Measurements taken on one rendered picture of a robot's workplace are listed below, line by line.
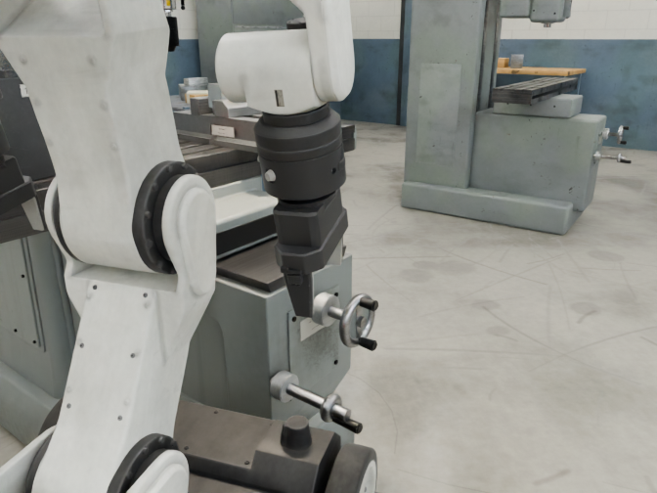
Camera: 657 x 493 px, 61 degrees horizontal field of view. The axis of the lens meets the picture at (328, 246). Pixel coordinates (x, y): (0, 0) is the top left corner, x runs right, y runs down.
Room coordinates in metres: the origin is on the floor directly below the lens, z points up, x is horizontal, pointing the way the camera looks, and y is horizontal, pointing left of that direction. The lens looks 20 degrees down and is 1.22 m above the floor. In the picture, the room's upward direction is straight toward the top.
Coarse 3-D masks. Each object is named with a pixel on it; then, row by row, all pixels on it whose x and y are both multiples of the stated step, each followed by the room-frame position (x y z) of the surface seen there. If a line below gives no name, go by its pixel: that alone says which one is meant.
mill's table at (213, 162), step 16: (352, 128) 1.77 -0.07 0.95; (192, 144) 1.43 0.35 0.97; (352, 144) 1.77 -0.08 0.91; (192, 160) 1.26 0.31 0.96; (208, 160) 1.30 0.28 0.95; (224, 160) 1.33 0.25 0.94; (240, 160) 1.39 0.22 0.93; (256, 160) 1.42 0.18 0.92; (208, 176) 1.29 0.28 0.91; (224, 176) 1.33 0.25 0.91; (240, 176) 1.37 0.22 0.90; (16, 208) 0.95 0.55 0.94; (0, 224) 0.92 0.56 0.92; (16, 224) 0.94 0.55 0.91; (0, 240) 0.91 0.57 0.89
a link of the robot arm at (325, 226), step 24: (264, 168) 0.56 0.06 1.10; (288, 168) 0.54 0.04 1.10; (312, 168) 0.54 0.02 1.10; (336, 168) 0.55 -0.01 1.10; (288, 192) 0.54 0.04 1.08; (312, 192) 0.54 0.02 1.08; (336, 192) 0.58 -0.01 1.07; (288, 216) 0.55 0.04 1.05; (312, 216) 0.54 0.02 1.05; (336, 216) 0.60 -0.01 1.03; (288, 240) 0.56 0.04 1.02; (312, 240) 0.55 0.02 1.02; (336, 240) 0.59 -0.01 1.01; (288, 264) 0.54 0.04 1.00; (312, 264) 0.54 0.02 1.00
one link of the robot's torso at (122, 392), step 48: (48, 192) 0.68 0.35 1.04; (192, 192) 0.65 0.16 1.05; (192, 240) 0.64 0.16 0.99; (96, 288) 0.66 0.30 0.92; (144, 288) 0.64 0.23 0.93; (192, 288) 0.64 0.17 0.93; (96, 336) 0.63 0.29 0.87; (144, 336) 0.61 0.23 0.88; (96, 384) 0.59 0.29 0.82; (144, 384) 0.59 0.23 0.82; (96, 432) 0.56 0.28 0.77; (144, 432) 0.58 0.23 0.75; (48, 480) 0.53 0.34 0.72; (96, 480) 0.52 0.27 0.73
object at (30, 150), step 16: (0, 80) 1.02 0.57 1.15; (16, 80) 1.04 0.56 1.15; (16, 96) 1.04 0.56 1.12; (0, 112) 1.00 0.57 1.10; (16, 112) 1.03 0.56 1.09; (32, 112) 1.06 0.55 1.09; (16, 128) 1.02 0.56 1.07; (32, 128) 1.06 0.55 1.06; (16, 144) 1.02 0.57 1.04; (32, 144) 1.05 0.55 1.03; (32, 160) 1.04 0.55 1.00; (48, 160) 1.07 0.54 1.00; (32, 176) 1.04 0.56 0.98; (48, 176) 1.07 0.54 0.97
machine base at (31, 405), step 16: (0, 368) 1.60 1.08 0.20; (0, 384) 1.55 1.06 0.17; (16, 384) 1.50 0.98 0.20; (32, 384) 1.50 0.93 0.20; (0, 400) 1.52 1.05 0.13; (16, 400) 1.48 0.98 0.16; (32, 400) 1.43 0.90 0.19; (48, 400) 1.42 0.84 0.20; (0, 416) 1.53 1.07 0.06; (16, 416) 1.45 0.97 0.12; (32, 416) 1.41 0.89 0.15; (320, 416) 1.35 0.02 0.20; (16, 432) 1.47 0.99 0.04; (32, 432) 1.39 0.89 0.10; (336, 432) 1.33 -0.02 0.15; (352, 432) 1.37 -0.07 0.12
